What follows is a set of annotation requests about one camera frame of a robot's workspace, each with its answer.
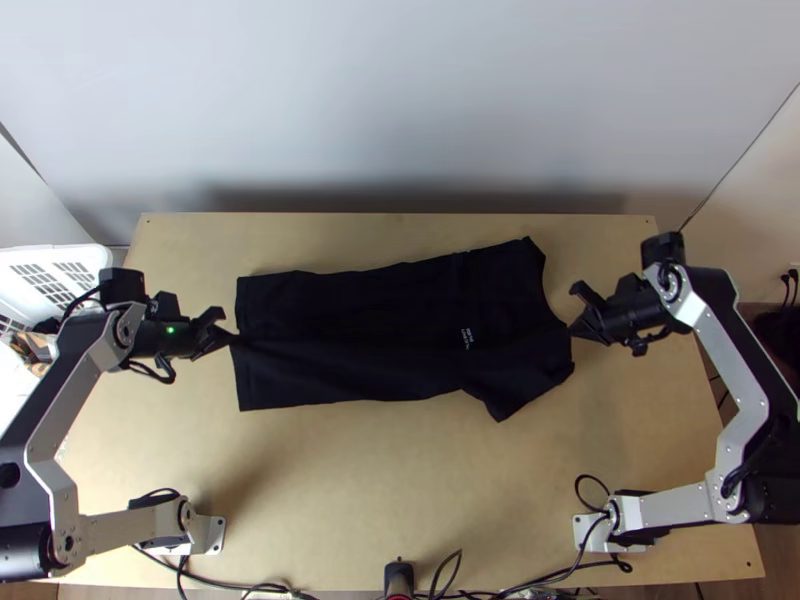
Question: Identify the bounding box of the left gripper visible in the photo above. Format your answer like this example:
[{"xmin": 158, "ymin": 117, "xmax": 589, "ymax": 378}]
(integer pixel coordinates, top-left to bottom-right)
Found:
[{"xmin": 181, "ymin": 304, "xmax": 240, "ymax": 363}]

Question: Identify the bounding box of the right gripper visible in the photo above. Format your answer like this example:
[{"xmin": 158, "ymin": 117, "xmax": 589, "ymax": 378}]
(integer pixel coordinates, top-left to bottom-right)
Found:
[{"xmin": 569, "ymin": 277, "xmax": 634, "ymax": 347}]

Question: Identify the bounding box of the black cable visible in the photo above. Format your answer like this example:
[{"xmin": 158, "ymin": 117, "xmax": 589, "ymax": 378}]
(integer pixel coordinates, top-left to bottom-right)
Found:
[
  {"xmin": 124, "ymin": 354, "xmax": 178, "ymax": 385},
  {"xmin": 176, "ymin": 552, "xmax": 308, "ymax": 600},
  {"xmin": 429, "ymin": 549, "xmax": 466, "ymax": 600},
  {"xmin": 499, "ymin": 549, "xmax": 634, "ymax": 600}
]

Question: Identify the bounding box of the white laundry basket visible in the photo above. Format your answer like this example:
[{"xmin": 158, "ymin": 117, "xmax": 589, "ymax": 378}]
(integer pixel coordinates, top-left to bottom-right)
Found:
[{"xmin": 0, "ymin": 244, "xmax": 116, "ymax": 329}]

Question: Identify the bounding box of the black t-shirt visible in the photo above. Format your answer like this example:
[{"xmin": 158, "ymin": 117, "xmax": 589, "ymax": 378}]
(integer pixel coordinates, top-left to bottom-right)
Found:
[{"xmin": 218, "ymin": 235, "xmax": 576, "ymax": 424}]

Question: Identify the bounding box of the heap of clothes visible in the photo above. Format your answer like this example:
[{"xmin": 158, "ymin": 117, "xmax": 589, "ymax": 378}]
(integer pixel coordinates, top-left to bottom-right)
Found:
[{"xmin": 0, "ymin": 326, "xmax": 61, "ymax": 390}]

